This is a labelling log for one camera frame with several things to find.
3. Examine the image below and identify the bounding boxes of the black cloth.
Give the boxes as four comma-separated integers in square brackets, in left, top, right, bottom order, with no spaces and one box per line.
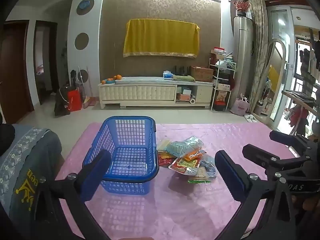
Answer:
[0,124,16,157]

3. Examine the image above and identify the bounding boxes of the red white snack pouch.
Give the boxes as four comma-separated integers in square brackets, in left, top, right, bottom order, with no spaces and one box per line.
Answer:
[169,158,200,175]

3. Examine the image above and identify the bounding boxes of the hanging clothes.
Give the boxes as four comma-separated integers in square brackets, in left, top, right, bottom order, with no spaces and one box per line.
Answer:
[299,29,320,85]

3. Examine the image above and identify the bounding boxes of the arched floor mirror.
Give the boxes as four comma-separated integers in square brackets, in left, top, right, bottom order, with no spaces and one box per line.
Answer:
[252,39,287,121]

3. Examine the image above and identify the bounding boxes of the green folded cloth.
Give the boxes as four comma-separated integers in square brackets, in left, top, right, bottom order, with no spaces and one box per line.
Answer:
[172,75,196,82]

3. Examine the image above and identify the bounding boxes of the pink tablecloth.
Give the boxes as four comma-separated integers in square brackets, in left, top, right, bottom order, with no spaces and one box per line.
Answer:
[41,122,300,240]

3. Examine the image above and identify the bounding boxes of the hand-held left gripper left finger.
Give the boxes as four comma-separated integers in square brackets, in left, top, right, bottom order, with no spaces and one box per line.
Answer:
[32,149,112,240]

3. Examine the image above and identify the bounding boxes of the brown wooden door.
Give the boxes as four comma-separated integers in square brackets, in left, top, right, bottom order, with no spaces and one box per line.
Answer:
[0,21,34,124]

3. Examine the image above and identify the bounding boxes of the pink broom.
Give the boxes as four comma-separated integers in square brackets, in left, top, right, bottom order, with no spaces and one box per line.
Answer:
[82,66,96,108]

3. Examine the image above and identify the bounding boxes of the blue plastic basket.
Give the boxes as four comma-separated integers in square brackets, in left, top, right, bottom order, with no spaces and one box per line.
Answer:
[82,116,160,195]

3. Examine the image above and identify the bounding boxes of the white metal rack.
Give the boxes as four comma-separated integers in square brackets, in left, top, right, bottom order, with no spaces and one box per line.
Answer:
[211,59,237,112]

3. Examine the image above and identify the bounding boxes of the round wall decor blue plate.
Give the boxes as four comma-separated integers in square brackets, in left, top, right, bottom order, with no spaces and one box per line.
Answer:
[76,0,95,15]

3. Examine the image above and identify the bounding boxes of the black bag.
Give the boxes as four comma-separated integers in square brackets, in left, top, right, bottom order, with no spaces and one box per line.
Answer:
[54,86,72,117]

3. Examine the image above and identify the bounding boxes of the tall standing air conditioner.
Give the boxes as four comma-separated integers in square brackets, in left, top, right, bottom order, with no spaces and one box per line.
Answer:
[233,16,255,107]

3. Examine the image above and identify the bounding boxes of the red bag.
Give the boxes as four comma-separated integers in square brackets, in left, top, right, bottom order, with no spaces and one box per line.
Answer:
[67,90,82,112]

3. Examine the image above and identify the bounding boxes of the white mop pole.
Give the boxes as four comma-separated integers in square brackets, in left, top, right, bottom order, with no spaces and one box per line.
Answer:
[77,66,84,93]

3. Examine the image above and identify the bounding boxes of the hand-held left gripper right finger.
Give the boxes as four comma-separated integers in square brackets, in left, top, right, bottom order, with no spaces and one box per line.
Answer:
[214,150,299,240]

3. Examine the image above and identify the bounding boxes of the wooden side table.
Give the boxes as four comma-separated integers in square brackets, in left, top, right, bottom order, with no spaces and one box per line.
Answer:
[281,89,318,135]

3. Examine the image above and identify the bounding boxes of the cream cabinet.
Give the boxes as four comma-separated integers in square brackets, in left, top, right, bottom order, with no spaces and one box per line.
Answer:
[98,76,214,109]

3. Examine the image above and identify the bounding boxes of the brown cardboard box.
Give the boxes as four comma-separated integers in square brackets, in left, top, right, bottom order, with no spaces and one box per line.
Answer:
[190,66,214,82]

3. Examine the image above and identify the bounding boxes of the red white box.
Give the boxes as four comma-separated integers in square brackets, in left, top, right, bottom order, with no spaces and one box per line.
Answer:
[212,46,227,57]

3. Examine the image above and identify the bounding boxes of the pile of assorted snack packets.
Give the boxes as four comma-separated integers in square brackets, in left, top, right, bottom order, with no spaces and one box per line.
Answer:
[157,135,217,183]

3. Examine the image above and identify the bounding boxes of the grey embroidered sofa cover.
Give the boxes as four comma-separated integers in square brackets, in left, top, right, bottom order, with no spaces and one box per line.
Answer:
[0,124,63,230]

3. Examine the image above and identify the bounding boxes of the red flower vase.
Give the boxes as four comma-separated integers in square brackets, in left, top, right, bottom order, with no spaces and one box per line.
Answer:
[233,0,251,17]

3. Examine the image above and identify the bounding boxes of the pink tote bag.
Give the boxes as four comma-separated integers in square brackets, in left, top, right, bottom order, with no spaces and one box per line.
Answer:
[230,97,250,116]

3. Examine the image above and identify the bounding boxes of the yellow cloth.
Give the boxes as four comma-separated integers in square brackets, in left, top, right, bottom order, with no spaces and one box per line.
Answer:
[122,18,200,58]

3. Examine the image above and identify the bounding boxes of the patterned beige curtain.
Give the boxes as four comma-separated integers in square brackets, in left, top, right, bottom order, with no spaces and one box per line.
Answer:
[248,0,270,107]

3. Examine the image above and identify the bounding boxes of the round brown wall decor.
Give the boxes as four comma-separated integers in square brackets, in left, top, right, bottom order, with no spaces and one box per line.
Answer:
[76,70,88,83]
[74,33,90,50]

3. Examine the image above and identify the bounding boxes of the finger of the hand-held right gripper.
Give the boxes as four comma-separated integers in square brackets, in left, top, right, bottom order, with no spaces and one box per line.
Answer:
[242,144,303,175]
[269,130,315,153]

